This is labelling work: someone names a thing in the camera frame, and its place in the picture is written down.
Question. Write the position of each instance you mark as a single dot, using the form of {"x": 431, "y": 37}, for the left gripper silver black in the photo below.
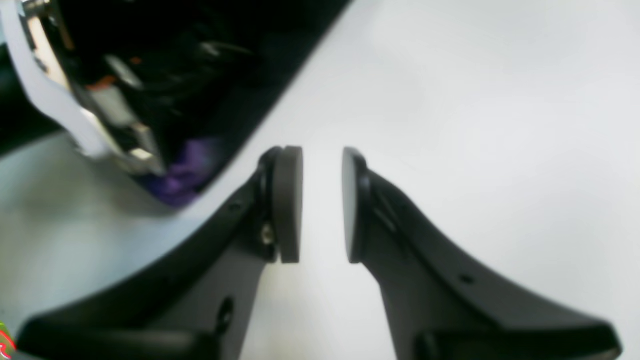
{"x": 75, "y": 100}

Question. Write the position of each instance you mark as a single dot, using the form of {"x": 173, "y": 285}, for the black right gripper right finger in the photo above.
{"x": 443, "y": 304}

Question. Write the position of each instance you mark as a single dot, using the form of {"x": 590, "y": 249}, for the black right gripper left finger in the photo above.
{"x": 195, "y": 302}

